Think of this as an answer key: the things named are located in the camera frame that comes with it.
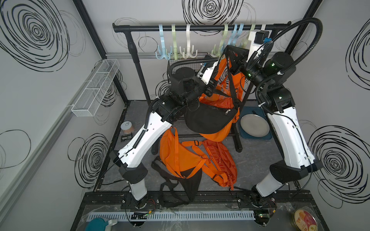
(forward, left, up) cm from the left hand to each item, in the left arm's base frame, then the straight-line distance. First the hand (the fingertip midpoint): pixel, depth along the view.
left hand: (216, 71), depth 55 cm
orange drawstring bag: (-5, -9, -36) cm, 38 cm away
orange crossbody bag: (-14, +16, -51) cm, 55 cm away
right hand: (+3, -4, +9) cm, 10 cm away
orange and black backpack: (-30, +16, -55) cm, 65 cm away
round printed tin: (-43, -45, -50) cm, 79 cm away
